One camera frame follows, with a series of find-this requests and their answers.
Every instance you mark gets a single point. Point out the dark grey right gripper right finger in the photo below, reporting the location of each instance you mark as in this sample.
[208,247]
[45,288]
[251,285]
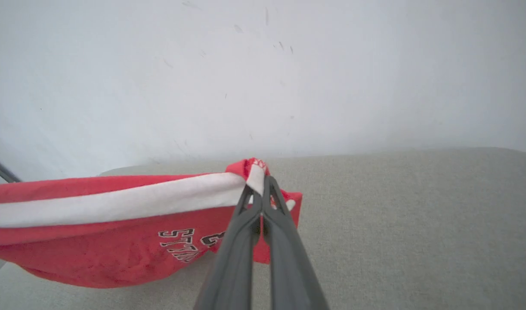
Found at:
[289,271]

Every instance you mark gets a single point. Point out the red shirt with white stripe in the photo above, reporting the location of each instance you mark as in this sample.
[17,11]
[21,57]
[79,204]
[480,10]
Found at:
[95,241]

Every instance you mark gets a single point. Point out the black baseboard strip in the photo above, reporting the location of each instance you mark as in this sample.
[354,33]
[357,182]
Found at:
[0,168]

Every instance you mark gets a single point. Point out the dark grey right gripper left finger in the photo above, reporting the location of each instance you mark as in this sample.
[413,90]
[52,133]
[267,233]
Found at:
[235,262]

